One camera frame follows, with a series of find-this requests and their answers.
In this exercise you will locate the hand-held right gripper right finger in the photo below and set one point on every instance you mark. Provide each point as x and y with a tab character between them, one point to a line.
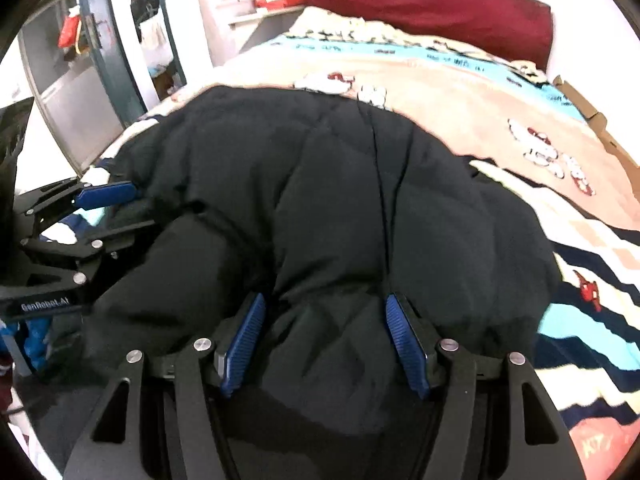
407	340

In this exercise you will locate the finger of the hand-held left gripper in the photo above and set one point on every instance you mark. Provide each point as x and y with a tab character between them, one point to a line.
100	240
107	195

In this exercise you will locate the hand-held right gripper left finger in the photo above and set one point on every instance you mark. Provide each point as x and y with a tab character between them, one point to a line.
245	340

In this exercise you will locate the black hooded puffer jacket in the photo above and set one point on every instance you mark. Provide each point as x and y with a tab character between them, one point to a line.
325	240

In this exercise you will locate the blue patterned cloth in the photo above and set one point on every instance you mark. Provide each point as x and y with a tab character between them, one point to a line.
30	345

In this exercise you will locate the grey cabinet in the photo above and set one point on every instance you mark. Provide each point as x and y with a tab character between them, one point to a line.
70	95

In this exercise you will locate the red hanging bag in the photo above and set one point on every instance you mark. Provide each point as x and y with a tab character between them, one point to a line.
69	32

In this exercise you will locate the dark hanging garment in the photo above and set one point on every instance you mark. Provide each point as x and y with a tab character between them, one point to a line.
142	2

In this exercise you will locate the white bedside shelf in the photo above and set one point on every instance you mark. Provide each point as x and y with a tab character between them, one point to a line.
260	27

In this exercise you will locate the orange cartoon printed blanket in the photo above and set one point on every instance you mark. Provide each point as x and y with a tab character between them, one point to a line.
500	110

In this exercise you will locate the brown cardboard sheet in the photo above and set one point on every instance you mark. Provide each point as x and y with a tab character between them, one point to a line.
595	115

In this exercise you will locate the dark red headboard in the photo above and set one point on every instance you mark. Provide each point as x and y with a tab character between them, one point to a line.
435	5

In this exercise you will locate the blue door frame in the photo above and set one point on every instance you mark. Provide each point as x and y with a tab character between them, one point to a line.
110	60

